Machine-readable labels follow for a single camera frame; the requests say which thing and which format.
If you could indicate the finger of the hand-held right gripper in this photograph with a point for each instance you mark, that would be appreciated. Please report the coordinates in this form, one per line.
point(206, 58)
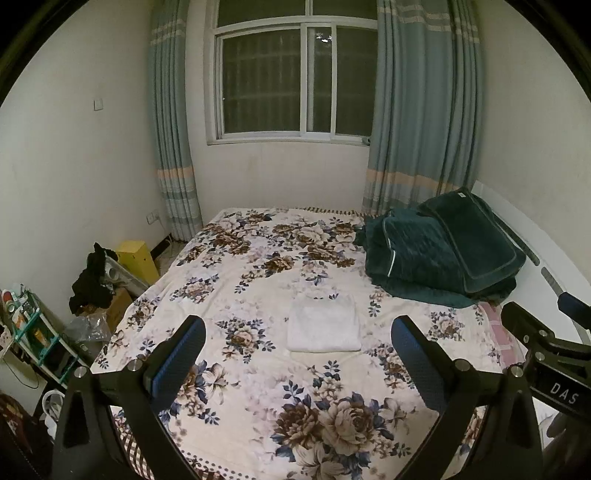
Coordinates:
point(575, 309)
point(526, 321)

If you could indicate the pink cloth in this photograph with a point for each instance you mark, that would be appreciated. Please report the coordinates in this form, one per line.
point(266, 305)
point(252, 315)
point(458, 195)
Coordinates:
point(501, 332)

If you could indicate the black cloth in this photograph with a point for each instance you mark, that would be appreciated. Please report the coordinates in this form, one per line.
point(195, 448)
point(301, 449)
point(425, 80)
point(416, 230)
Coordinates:
point(90, 281)

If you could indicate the dark green pillow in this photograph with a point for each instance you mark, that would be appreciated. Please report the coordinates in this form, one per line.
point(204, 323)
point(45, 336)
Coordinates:
point(475, 240)

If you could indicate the clear plastic bag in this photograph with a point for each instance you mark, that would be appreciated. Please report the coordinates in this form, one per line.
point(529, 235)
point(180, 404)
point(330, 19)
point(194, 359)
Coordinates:
point(87, 332)

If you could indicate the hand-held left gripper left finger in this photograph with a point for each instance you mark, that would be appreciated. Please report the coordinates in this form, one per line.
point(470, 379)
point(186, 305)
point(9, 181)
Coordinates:
point(180, 364)

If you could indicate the white framed window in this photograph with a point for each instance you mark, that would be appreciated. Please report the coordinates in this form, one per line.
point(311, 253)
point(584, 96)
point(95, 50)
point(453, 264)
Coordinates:
point(295, 74)

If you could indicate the yellow box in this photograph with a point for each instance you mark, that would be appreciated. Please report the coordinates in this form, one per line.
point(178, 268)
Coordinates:
point(138, 261)

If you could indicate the brown cardboard box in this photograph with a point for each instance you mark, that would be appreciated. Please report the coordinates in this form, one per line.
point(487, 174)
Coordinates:
point(119, 309)

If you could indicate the white towel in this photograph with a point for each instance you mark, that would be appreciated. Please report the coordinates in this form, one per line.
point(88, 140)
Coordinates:
point(323, 323)

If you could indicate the floral bed sheet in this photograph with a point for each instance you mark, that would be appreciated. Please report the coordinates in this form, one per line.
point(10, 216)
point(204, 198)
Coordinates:
point(277, 406)

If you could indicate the dark green blanket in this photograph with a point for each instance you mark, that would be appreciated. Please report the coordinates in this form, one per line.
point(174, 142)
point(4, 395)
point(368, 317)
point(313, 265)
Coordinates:
point(406, 263)

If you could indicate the blue striped curtain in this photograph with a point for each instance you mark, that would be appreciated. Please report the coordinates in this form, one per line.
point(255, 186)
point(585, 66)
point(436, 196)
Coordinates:
point(425, 115)
point(173, 115)

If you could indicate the white bed headboard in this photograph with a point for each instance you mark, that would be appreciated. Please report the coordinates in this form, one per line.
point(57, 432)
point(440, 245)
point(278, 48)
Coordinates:
point(545, 240)

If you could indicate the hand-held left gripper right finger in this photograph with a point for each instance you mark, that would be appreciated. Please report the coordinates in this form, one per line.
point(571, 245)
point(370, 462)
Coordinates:
point(415, 364)

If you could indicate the white wall switch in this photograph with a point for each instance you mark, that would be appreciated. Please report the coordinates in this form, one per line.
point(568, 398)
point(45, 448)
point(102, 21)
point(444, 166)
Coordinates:
point(98, 105)

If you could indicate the white wall socket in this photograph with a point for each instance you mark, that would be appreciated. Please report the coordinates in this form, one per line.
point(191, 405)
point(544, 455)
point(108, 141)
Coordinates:
point(152, 217)

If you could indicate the green shelf rack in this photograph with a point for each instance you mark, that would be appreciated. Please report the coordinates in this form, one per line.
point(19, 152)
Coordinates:
point(41, 337)

